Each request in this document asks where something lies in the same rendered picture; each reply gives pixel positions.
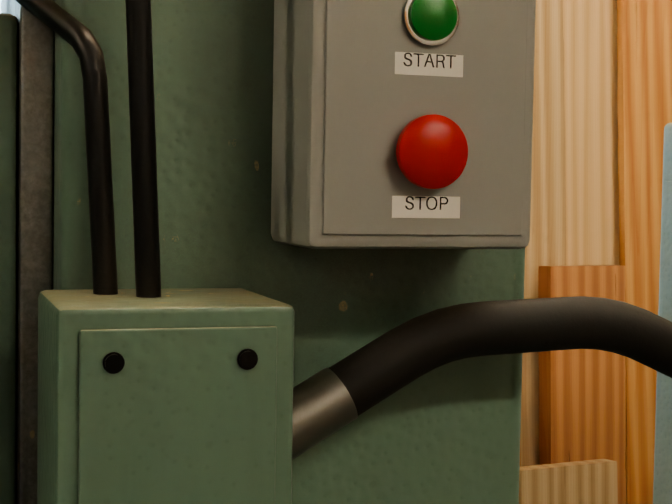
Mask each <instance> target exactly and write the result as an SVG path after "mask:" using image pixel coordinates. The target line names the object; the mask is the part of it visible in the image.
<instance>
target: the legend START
mask: <svg viewBox="0 0 672 504"><path fill-rule="evenodd" d="M395 74H403V75H424V76H445V77H463V55H449V54H430V53H411V52H395Z"/></svg>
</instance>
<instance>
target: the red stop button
mask: <svg viewBox="0 0 672 504"><path fill-rule="evenodd" d="M396 157H397V162H398V165H399V168H400V170H401V172H402V173H403V175H404V176H405V177H406V178H407V179H408V180H409V181H410V182H411V183H413V184H414V185H416V186H418V187H421V188H426V189H439V188H443V187H446V186H448V185H450V184H451V183H453V182H454V181H455V180H457V179H458V177H459V176H460V175H461V174H462V172H463V170H464V168H465V166H466V163H467V159H468V145H467V140H466V138H465V135H464V133H463V131H462V130H461V128H460V127H459V126H458V125H457V124H456V123H455V122H454V121H452V120H451V119H449V118H447V117H445V116H442V115H436V114H432V115H424V116H420V117H418V118H415V119H414V120H412V121H411V122H409V123H408V124H407V125H406V126H405V128H404V129H403V130H402V132H401V134H400V136H399V138H398V141H397V146H396Z"/></svg>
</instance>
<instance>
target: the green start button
mask: <svg viewBox="0 0 672 504"><path fill-rule="evenodd" d="M403 22H404V26H405V28H406V30H407V32H408V33H409V35H410V36H411V37H412V38H413V39H414V40H415V41H417V42H418V43H420V44H423V45H426V46H436V45H440V44H443V43H445V42H447V41H448V40H449V39H450V38H451V37H452V36H453V35H454V34H455V32H456V30H457V27H458V24H459V10H458V6H457V4H456V1H455V0H407V1H406V2H405V5H404V8H403Z"/></svg>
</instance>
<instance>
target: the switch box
mask: <svg viewBox="0 0 672 504"><path fill-rule="evenodd" d="M406 1H407V0H274V48H273V117H272V185H271V236H272V238H273V240H274V241H276V242H279V243H283V244H289V245H295V246H300V247H306V248H311V249H522V248H524V247H526V246H528V244H529V241H530V211H531V172H532V133H533V93H534V54H535V15H536V0H455V1H456V4H457V6H458V10H459V24H458V27H457V30H456V32H455V34H454V35H453V36H452V37H451V38H450V39H449V40H448V41H447V42H445V43H443V44H440V45H436V46H426V45H423V44H420V43H418V42H417V41H415V40H414V39H413V38H412V37H411V36H410V35H409V33H408V32H407V30H406V28H405V26H404V22H403V8H404V5H405V2H406ZM395 52H411V53H430V54H449V55H463V77H445V76H424V75H403V74H395ZM432 114H436V115H442V116H445V117H447V118H449V119H451V120H452V121H454V122H455V123H456V124H457V125H458V126H459V127H460V128H461V130H462V131H463V133H464V135H465V138H466V140H467V145H468V159H467V163H466V166H465V168H464V170H463V172H462V174H461V175H460V176H459V177H458V179H457V180H455V181H454V182H453V183H451V184H450V185H448V186H446V187H443V188H439V189H426V188H421V187H418V186H416V185H414V184H413V183H411V182H410V181H409V180H408V179H407V178H406V177H405V176H404V175H403V173H402V172H401V170H400V168H399V165H398V162H397V157H396V146H397V141H398V138H399V136H400V134H401V132H402V130H403V129H404V128H405V126H406V125H407V124H408V123H409V122H411V121H412V120H414V119H415V118H418V117H420V116H424V115H432ZM392 196H449V197H460V218H392Z"/></svg>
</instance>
